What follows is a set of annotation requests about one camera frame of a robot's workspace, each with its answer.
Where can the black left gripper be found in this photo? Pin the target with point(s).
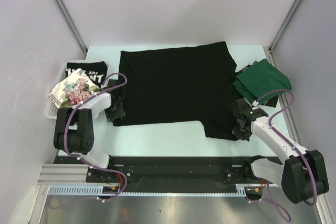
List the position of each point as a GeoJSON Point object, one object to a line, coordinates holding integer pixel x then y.
{"type": "Point", "coordinates": [119, 114]}

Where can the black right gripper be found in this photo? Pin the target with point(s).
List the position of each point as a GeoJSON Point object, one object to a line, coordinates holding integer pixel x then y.
{"type": "Point", "coordinates": [239, 135]}

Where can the plain black t-shirt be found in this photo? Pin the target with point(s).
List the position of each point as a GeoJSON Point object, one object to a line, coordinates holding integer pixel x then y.
{"type": "Point", "coordinates": [181, 84]}

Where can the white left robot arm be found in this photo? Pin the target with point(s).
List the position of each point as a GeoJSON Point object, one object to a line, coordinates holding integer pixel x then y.
{"type": "Point", "coordinates": [74, 132]}

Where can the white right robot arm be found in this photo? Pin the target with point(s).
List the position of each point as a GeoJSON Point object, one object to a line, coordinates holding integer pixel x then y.
{"type": "Point", "coordinates": [301, 173]}

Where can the white plastic basket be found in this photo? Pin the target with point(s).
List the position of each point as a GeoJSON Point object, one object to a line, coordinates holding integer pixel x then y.
{"type": "Point", "coordinates": [51, 110]}

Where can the green folded t-shirt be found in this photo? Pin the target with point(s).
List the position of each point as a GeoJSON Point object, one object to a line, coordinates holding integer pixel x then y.
{"type": "Point", "coordinates": [261, 82]}

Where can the black printed t-shirt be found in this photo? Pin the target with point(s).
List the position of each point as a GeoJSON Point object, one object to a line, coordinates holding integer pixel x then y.
{"type": "Point", "coordinates": [96, 71]}

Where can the white floral t-shirt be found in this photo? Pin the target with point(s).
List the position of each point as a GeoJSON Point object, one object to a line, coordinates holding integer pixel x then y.
{"type": "Point", "coordinates": [73, 90]}

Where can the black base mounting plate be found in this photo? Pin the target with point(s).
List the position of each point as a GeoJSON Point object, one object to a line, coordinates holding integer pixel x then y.
{"type": "Point", "coordinates": [193, 175]}

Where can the white slotted cable duct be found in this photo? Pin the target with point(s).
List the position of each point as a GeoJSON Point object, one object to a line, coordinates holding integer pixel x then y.
{"type": "Point", "coordinates": [83, 190]}

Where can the aluminium frame rail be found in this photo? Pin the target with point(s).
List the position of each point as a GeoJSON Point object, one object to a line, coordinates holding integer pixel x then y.
{"type": "Point", "coordinates": [63, 174]}

